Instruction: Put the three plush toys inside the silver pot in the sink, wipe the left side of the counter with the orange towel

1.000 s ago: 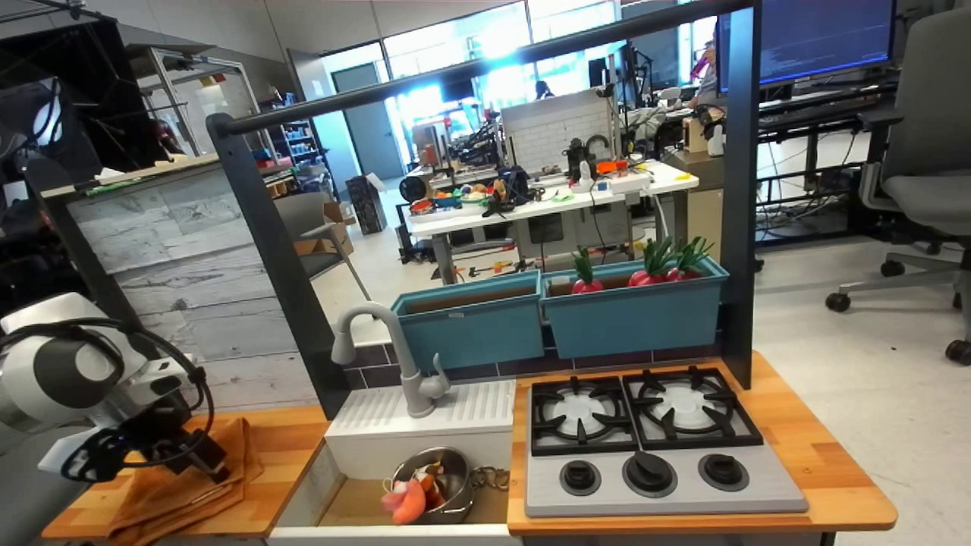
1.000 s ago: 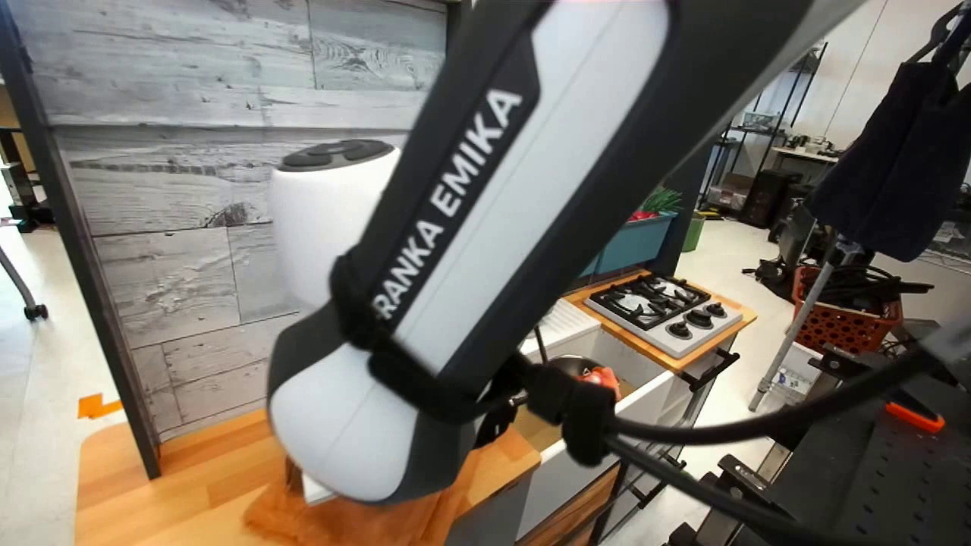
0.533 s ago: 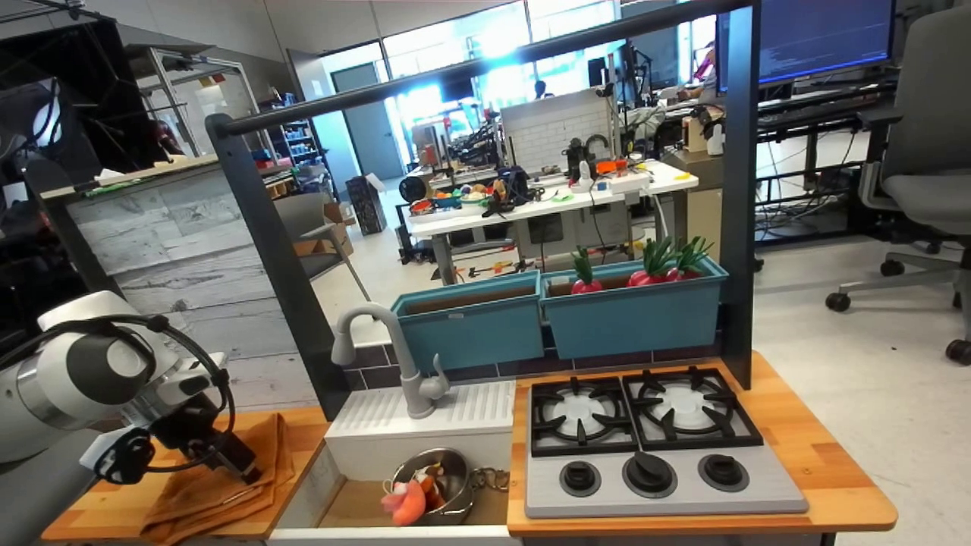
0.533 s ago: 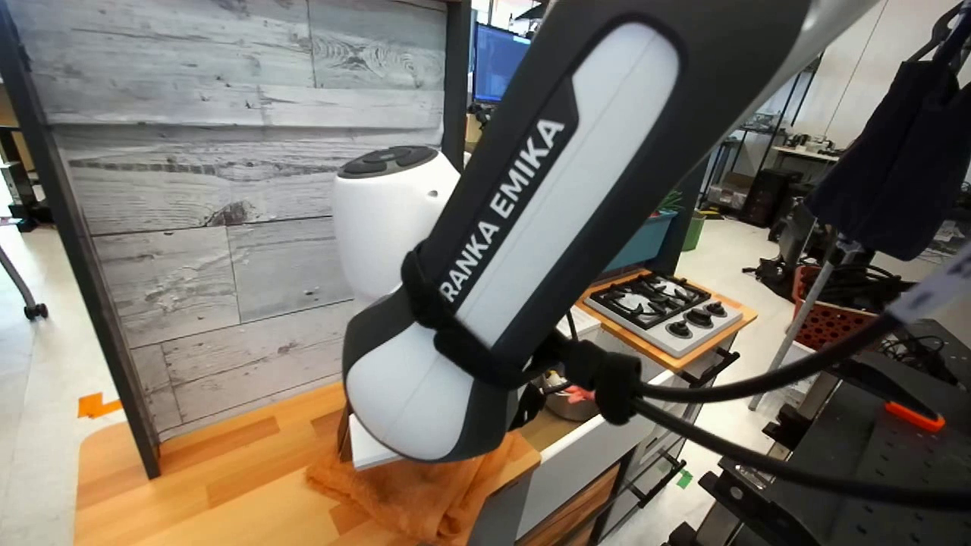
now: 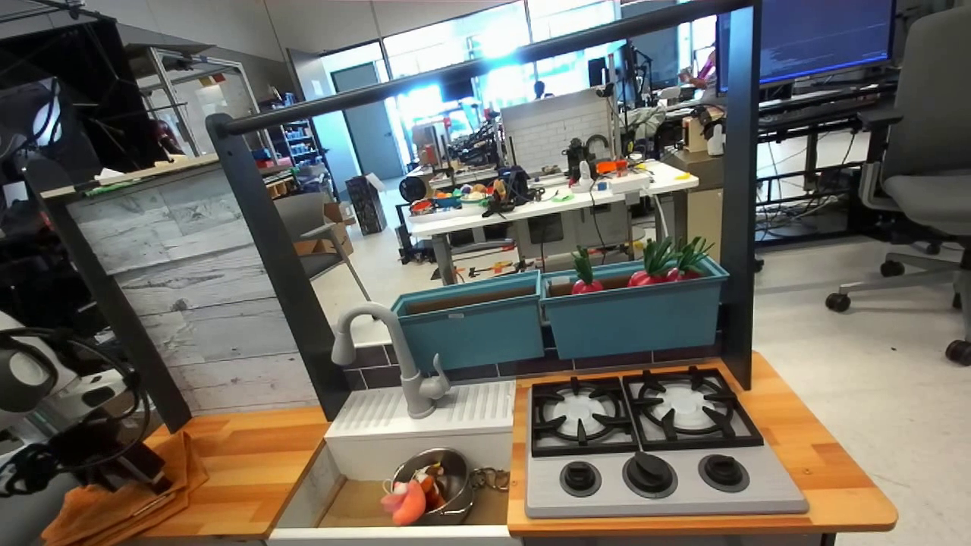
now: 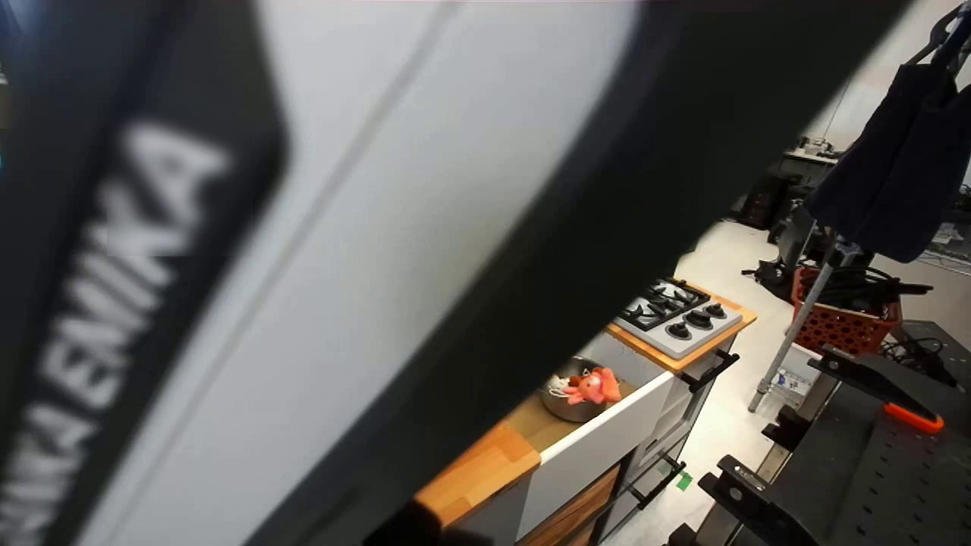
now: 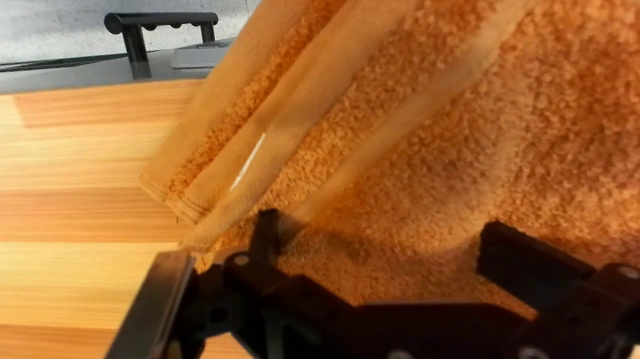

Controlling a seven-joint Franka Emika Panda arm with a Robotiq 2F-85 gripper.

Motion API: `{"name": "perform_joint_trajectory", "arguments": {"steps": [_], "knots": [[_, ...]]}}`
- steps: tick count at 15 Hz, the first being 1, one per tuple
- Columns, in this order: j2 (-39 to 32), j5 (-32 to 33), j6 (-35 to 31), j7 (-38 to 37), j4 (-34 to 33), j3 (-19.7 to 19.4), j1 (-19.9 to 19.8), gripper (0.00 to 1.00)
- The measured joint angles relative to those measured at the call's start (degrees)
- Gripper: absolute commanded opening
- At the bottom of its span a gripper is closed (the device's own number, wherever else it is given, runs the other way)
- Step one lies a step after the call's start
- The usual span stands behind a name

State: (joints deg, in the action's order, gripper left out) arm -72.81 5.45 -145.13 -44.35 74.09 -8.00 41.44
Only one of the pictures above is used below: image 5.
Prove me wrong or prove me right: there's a grey stove panel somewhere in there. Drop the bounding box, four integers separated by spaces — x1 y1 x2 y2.
524 364 810 520

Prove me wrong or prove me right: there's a black burner grate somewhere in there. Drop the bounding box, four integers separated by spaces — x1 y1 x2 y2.
527 372 645 454
620 364 767 451

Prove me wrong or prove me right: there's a black kitchen frame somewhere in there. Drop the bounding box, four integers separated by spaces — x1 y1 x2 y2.
206 0 761 421

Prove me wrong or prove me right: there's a computer monitor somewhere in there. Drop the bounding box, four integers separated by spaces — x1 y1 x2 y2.
717 0 902 95

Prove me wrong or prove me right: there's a black stove knob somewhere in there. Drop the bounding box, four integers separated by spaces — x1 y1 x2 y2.
694 451 752 494
558 459 605 496
621 451 680 500

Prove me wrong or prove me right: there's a white office desk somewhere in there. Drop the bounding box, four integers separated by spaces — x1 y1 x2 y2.
407 154 704 286

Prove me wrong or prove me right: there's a brown and white plush toy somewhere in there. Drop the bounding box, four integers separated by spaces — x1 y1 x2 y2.
423 459 457 490

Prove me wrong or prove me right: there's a teal planter box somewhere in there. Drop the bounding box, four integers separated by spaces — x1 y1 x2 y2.
393 270 549 376
540 251 733 362

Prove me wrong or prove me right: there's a black office desk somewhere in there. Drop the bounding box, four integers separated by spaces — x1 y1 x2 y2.
752 86 903 244

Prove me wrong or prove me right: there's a black bin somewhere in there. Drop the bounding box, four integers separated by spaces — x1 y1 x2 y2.
344 174 390 236

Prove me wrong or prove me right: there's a black panel edge post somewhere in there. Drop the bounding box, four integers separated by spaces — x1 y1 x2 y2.
17 165 197 438

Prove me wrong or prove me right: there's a grey wood-look back panel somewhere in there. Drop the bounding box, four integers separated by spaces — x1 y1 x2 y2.
64 160 344 418

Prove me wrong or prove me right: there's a silver metal pot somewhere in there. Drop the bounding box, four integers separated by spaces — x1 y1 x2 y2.
390 445 481 520

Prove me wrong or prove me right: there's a white metal shelf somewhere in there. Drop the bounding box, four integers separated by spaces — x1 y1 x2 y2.
124 42 267 165

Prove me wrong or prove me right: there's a grey toy faucet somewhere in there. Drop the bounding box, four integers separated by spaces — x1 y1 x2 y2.
331 303 453 418

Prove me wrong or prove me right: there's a white toy sink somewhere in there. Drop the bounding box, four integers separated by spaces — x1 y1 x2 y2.
267 376 522 546

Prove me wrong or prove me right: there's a grey board panel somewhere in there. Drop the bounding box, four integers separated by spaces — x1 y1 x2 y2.
501 87 626 176

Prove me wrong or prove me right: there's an orange plush toy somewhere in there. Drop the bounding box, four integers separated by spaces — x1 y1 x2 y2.
399 473 446 528

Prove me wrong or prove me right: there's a red toy vegetable bunch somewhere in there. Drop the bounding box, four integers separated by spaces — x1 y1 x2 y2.
626 236 717 288

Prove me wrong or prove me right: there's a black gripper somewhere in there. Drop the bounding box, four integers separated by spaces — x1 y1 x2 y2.
6 407 176 496

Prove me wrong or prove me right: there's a pink plush toy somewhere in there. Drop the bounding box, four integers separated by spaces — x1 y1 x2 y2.
381 478 418 518

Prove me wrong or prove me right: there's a black equipment rack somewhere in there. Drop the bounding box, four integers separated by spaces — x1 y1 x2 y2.
0 18 163 307

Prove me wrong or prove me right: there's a tan cardboard box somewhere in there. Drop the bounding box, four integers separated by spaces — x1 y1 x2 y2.
661 148 730 266

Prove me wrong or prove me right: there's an orange terry towel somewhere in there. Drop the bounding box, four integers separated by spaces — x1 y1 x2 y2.
41 428 209 546

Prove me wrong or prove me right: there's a small grey chair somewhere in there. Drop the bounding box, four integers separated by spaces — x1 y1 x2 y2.
272 188 374 299

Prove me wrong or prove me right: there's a grey office chair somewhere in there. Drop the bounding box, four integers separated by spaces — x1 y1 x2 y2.
822 3 971 366

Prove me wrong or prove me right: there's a wooden toy kitchen unit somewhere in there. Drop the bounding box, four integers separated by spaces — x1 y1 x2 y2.
41 348 902 546

